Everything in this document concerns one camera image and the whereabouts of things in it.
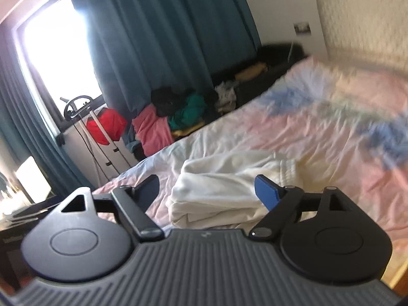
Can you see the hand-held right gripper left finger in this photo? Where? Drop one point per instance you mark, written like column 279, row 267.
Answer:
column 149, row 192

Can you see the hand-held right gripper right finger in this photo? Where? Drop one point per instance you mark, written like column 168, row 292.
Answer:
column 266, row 192

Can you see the cream sweatshirt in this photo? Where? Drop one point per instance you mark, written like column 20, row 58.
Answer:
column 216, row 191

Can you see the blue cloth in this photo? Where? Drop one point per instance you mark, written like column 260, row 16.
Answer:
column 130, row 142

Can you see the pink cloth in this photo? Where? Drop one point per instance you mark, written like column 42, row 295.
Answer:
column 153, row 130

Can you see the yellow cloth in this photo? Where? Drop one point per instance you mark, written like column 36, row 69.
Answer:
column 188, row 129

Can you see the red cloth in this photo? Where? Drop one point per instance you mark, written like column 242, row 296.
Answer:
column 111, row 124

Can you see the garment steamer stand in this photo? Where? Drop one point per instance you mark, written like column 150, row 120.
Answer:
column 99, row 130

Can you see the pastel tie-dye bed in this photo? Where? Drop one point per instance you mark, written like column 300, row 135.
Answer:
column 318, row 118

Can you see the green cloth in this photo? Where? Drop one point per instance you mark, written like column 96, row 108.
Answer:
column 191, row 108

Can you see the black curtain holder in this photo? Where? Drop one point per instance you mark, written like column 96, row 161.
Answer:
column 60, row 140

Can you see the white patterned cloth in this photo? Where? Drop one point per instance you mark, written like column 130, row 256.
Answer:
column 224, row 95

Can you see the cardboard box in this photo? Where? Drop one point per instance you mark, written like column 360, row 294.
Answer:
column 251, row 70

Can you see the black sofa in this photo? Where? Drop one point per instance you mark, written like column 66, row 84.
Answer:
column 274, row 57

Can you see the wide teal curtain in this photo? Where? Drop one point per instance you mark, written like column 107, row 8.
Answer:
column 159, row 32

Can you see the window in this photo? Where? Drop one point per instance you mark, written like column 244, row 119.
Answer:
column 54, row 54

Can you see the cream headboard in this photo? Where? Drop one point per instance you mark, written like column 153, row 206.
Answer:
column 366, row 22

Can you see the wall outlet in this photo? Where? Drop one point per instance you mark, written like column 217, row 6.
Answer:
column 302, row 28

